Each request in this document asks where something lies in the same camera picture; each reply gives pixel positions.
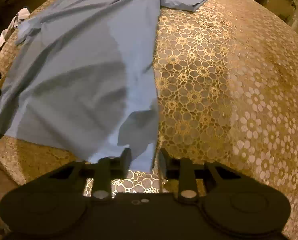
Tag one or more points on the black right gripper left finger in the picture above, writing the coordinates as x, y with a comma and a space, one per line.
106, 170

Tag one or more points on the potted green plant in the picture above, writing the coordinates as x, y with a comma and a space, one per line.
284, 9

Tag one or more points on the floral lace tablecloth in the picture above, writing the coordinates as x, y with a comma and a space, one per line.
227, 88

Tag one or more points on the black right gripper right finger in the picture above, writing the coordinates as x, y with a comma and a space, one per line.
181, 170

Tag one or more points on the white and blue jersey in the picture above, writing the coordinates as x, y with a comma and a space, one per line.
20, 17

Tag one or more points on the light blue t-shirt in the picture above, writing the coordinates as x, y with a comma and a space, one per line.
83, 80

